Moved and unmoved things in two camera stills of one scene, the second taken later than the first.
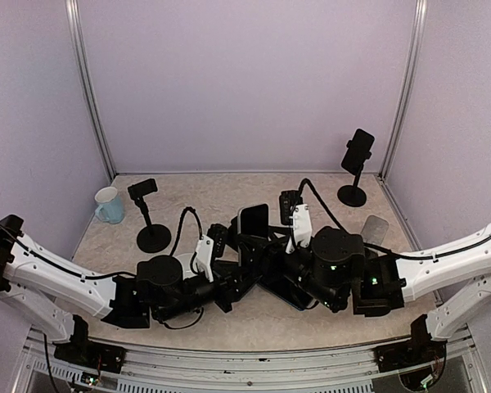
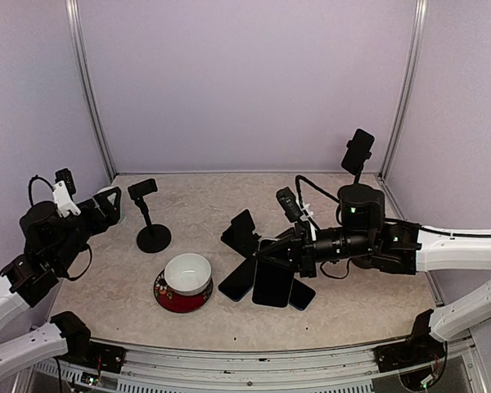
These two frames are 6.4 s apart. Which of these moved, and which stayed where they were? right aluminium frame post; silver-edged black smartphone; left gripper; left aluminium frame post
Moved: silver-edged black smartphone; left gripper
Stayed: right aluminium frame post; left aluminium frame post
